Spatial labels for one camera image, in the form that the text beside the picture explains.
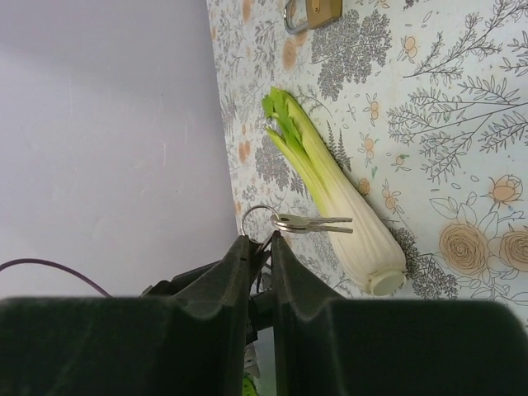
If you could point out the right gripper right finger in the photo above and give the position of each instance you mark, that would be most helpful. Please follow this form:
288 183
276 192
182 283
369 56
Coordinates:
326 344

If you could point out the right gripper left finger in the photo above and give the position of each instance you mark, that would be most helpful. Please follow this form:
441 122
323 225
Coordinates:
190 343

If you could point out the celery stalk toy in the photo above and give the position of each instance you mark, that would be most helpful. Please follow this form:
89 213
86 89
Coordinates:
370 256

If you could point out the brass silver padlock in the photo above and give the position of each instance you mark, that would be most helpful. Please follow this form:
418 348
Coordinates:
318 14

